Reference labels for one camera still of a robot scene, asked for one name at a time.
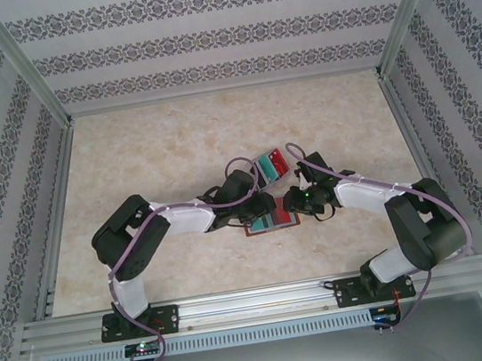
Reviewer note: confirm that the brown leather card holder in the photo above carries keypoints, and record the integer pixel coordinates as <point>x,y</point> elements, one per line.
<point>275,228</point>

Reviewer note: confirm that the red VIP card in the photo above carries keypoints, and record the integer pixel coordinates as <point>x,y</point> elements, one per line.
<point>285,217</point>

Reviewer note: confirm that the aluminium side rail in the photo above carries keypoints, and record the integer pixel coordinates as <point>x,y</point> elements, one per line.
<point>404,121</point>
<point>61,170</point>

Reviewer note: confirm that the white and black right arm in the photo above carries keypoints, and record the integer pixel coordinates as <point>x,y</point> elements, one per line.
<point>369,196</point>

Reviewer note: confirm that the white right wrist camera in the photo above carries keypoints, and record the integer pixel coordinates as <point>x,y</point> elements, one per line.
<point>301,181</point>

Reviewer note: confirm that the controller board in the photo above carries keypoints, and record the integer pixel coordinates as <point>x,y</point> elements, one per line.
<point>142,348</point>
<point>386,315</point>

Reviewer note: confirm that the stack of teal cards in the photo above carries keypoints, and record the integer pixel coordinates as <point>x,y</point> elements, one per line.
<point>265,169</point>

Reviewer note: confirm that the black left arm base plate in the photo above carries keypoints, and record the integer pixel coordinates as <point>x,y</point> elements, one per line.
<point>166,319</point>

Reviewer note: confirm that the aluminium frame post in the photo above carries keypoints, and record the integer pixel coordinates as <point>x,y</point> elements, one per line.
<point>22,63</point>
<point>410,8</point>

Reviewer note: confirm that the aluminium mounting rail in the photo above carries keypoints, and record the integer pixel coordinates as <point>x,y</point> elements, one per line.
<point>258,303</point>

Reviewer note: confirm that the teal card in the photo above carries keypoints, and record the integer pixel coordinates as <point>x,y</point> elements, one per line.
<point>261,224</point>

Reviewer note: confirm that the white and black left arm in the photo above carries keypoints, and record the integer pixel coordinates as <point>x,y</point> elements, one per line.
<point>183,217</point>

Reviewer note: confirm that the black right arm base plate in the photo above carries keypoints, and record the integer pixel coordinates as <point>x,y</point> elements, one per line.
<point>346,293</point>

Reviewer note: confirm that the clear acrylic card box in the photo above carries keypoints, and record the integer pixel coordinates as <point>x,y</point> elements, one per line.
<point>270,167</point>

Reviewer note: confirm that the left controller board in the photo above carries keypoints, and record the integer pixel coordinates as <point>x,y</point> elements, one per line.
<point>142,348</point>

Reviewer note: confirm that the right controller board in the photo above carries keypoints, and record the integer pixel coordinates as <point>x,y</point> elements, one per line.
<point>386,315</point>

